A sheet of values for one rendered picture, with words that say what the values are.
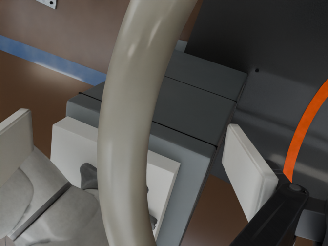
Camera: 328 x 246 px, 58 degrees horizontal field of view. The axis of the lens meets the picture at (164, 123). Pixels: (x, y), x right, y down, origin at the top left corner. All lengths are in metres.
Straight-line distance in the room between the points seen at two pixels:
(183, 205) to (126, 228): 0.60
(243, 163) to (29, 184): 0.50
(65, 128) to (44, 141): 1.41
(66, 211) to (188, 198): 0.30
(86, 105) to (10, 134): 0.61
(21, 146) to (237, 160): 0.13
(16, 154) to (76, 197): 0.46
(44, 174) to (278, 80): 1.08
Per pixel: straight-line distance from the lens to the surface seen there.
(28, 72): 2.03
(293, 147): 1.53
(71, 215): 0.63
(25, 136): 0.20
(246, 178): 0.16
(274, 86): 1.43
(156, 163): 0.69
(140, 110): 0.15
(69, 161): 0.80
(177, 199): 0.78
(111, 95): 0.16
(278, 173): 0.17
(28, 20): 1.93
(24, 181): 0.62
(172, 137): 0.72
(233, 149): 0.19
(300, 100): 1.45
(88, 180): 0.77
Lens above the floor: 1.38
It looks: 58 degrees down
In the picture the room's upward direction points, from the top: 138 degrees counter-clockwise
